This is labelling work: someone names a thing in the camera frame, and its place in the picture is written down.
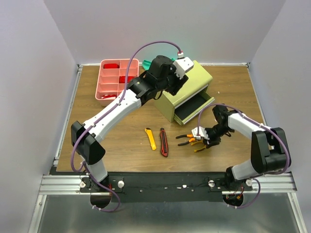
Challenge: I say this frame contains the red white item front compartment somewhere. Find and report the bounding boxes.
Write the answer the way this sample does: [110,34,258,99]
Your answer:
[101,94,117,100]

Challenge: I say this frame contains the needle nose pliers orange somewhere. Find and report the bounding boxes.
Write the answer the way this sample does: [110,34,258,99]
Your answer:
[190,141,207,153]

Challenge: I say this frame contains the olive green drawer cabinet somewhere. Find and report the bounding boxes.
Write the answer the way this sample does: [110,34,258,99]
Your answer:
[155,60,215,125]

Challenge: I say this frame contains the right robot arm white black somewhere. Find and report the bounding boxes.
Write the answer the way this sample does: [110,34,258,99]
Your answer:
[192,103,292,190]

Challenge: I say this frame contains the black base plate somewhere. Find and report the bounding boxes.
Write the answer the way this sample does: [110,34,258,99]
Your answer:
[80,171,253,203]

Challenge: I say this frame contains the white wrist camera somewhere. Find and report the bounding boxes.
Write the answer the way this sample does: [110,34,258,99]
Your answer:
[173,52,194,79]
[191,126,209,140]

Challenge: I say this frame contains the aluminium rail frame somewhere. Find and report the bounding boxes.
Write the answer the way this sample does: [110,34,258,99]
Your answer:
[29,63,308,233]

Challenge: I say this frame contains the yellow utility knife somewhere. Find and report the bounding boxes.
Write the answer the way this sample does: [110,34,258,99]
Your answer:
[144,128,156,150]

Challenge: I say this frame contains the red black utility knife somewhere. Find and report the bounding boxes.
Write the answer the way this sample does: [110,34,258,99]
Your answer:
[160,128,169,157]

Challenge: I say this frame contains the combination pliers orange handles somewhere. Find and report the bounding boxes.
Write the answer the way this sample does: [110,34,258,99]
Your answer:
[175,134,196,146]

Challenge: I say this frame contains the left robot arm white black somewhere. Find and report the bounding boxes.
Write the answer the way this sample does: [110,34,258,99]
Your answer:
[71,55,194,192]

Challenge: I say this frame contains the green cloth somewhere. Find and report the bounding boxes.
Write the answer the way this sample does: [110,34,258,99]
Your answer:
[142,55,175,71]

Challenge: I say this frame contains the red item back compartment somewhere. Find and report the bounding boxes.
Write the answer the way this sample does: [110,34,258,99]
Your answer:
[103,63,120,69]

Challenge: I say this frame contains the pink compartment tray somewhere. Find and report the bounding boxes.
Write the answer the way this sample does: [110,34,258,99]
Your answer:
[95,58,139,107]

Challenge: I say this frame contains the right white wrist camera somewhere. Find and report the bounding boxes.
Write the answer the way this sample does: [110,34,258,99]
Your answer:
[191,126,209,140]

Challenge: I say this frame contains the red item middle compartment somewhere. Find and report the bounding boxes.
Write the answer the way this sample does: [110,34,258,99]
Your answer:
[119,76,135,83]

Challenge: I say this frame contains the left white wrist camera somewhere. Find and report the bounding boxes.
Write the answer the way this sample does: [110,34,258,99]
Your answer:
[173,52,194,79]

